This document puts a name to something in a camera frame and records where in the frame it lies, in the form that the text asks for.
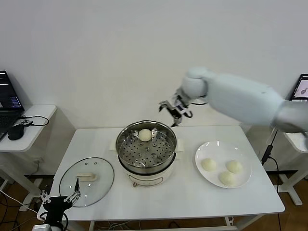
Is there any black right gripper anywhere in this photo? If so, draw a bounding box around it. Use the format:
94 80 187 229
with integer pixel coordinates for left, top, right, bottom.
157 94 188 128

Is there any stainless steel steamer basket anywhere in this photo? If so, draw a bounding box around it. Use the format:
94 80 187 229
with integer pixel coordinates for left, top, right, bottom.
109 121 185 174

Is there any white side table with mouse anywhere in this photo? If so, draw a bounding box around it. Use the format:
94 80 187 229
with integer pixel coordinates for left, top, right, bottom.
0 104 58 200

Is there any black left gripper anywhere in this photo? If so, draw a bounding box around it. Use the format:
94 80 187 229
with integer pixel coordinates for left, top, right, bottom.
39 178 82 223

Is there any black looped usb cable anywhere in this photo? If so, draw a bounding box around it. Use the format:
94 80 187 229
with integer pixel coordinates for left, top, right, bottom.
18 115 50 128

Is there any round glass pot lid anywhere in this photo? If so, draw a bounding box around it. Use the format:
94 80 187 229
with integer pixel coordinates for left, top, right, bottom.
59 157 115 208

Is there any white round plate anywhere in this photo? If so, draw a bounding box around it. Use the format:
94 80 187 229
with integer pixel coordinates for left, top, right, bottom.
194 141 252 189

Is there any black computer mouse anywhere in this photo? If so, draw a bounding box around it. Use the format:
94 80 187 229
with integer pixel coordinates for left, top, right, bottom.
8 124 26 141

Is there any cream electric cooker pot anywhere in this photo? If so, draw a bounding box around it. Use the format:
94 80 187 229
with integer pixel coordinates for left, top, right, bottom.
109 141 185 189

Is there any grey laptop with bright screen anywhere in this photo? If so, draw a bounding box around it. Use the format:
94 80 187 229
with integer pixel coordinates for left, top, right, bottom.
291 74 308 102

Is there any white floor cable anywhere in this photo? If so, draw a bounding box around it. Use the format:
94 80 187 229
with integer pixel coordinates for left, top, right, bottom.
0 189 39 214

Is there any white side table with label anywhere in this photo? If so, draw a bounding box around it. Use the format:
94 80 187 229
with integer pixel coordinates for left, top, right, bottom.
276 131 308 206

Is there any thin black floor cable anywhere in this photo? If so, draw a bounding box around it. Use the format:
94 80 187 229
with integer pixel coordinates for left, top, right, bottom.
0 192 20 231

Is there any black cable with adapter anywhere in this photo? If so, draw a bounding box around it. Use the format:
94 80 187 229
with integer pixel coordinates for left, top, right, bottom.
261 131 282 193

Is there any white cable bundle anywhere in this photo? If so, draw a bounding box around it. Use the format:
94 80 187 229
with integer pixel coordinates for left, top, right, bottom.
95 220 135 231

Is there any black laptop with dark screen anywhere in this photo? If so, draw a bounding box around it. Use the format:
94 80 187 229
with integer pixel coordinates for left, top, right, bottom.
0 70 26 142

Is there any white steamed baozi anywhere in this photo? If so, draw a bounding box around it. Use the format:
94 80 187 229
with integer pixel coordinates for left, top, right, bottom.
225 160 243 174
138 128 153 142
201 158 218 172
218 170 236 188

